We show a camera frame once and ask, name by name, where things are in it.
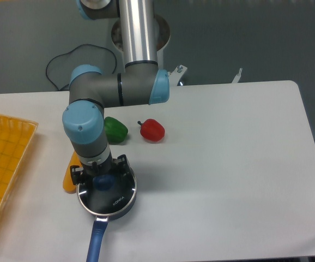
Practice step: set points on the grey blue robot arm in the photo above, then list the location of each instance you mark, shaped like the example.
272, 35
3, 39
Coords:
91, 92

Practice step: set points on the yellow baguette bread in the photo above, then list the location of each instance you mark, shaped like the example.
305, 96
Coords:
68, 185

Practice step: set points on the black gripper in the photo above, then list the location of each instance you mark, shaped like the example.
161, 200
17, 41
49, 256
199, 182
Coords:
110, 166

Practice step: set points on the green bell pepper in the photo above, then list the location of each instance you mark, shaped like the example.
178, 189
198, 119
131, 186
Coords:
115, 131

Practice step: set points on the blue saucepan with handle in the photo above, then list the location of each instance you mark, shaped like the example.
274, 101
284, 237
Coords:
98, 230

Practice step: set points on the red bell pepper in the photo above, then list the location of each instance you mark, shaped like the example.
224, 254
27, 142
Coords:
151, 130

